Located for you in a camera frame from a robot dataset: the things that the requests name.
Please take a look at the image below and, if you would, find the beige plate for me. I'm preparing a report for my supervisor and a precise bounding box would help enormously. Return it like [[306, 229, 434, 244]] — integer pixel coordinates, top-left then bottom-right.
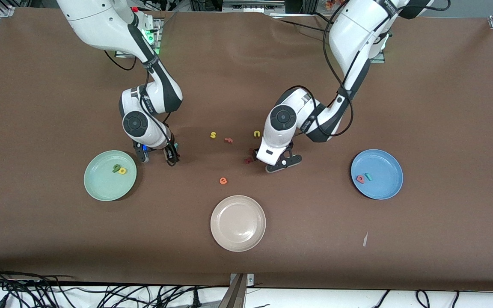
[[210, 195, 267, 252]]

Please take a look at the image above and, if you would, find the green plate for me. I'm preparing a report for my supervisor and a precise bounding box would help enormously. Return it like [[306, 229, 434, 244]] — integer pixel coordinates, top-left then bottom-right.
[[83, 150, 137, 201]]

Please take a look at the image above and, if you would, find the metal table edge bracket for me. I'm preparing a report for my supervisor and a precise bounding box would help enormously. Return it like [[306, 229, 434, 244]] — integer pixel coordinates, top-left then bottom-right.
[[217, 273, 255, 308]]

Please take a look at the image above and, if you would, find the black base power cable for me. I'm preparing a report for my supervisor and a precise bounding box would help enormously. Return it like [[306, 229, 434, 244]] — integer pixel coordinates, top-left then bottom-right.
[[268, 13, 335, 35]]

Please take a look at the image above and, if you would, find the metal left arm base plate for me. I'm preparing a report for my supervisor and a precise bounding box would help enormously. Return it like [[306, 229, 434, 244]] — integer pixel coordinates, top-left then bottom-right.
[[368, 45, 386, 64]]

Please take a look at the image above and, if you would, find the brown paper table cover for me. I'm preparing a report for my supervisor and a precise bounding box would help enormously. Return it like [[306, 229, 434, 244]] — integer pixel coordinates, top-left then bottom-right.
[[0, 8, 493, 292]]

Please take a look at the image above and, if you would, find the blue plate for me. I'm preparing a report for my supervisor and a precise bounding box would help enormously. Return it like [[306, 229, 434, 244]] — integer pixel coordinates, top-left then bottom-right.
[[350, 149, 404, 200]]

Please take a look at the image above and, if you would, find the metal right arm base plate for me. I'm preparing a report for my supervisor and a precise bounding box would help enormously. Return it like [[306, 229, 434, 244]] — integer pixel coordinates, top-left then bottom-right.
[[115, 17, 162, 58]]

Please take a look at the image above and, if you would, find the grey metal box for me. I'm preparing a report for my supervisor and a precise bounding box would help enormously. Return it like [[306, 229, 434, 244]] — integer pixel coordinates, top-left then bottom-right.
[[223, 0, 285, 13]]

